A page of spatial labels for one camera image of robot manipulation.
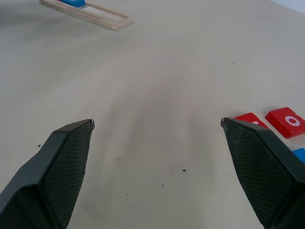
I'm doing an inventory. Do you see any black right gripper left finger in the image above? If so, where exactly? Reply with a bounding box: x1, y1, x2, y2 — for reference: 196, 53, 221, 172
0, 119, 95, 229

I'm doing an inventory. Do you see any wooden block tray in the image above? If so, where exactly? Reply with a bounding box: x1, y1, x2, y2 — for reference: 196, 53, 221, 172
39, 0, 133, 31

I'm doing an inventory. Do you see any red letter o block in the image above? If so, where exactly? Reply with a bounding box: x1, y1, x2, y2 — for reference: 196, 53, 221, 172
264, 107, 305, 139

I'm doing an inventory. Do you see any blue letter t block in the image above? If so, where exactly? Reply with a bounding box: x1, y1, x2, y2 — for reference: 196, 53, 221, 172
292, 147, 305, 165

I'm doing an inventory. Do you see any red letter b block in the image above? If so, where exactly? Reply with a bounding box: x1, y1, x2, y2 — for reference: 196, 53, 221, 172
233, 112, 270, 129

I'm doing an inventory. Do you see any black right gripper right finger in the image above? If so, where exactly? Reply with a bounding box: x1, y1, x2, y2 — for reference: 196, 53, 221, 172
221, 117, 305, 229

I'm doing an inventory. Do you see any blue letter o block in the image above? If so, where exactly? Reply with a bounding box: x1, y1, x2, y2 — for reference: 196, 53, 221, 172
61, 0, 86, 8

